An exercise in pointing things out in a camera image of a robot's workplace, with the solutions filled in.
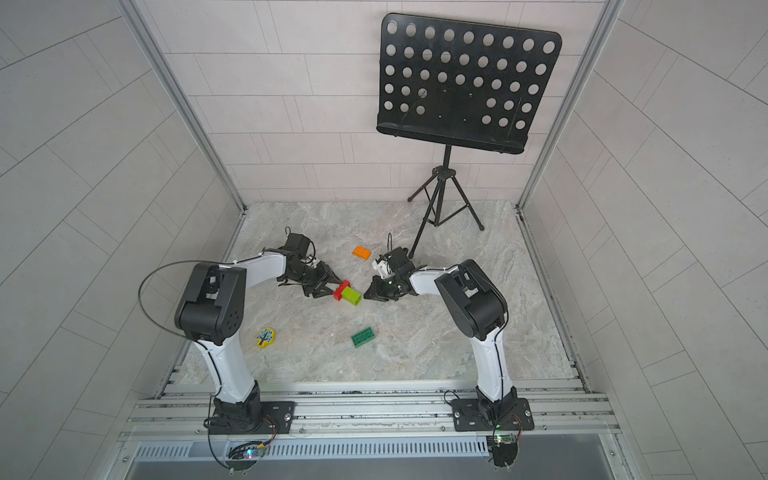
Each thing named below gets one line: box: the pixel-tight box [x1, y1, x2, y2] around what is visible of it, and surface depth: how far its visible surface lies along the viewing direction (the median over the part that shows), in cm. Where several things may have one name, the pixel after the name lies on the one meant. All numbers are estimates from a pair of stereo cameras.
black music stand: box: [376, 13, 563, 258], surface depth 68 cm
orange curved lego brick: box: [352, 246, 372, 261], surface depth 104 cm
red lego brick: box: [333, 280, 351, 301], surface depth 93 cm
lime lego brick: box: [342, 286, 362, 306], surface depth 93 cm
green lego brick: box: [351, 327, 376, 348], surface depth 85 cm
